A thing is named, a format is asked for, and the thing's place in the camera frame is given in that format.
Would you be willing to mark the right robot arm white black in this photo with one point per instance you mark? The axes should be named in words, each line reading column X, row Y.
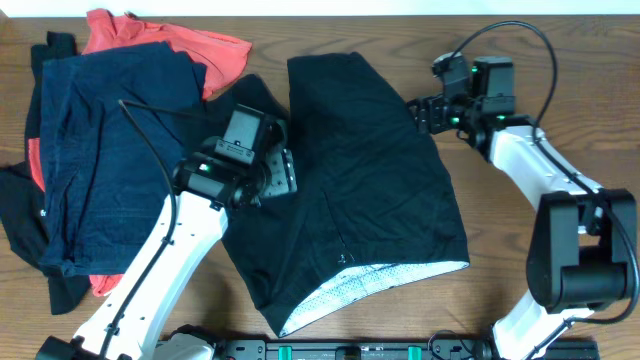
column 582, row 265

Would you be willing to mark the navy blue folded shorts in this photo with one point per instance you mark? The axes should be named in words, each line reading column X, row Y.
column 110, row 150

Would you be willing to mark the black mounting rail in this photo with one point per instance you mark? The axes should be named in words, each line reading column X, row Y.
column 446, row 349

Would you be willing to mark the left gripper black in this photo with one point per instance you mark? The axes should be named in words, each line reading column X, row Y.
column 284, row 164

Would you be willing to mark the black shorts with white lining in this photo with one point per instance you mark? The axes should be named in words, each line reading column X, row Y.
column 374, row 206

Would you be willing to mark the black garment under pile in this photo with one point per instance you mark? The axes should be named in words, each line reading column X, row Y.
column 22, row 185

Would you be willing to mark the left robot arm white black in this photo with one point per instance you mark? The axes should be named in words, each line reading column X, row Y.
column 206, row 187

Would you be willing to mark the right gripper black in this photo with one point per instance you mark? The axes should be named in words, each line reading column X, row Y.
column 427, row 116

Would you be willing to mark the red-orange garment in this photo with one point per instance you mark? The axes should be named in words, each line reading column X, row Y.
column 210, row 50

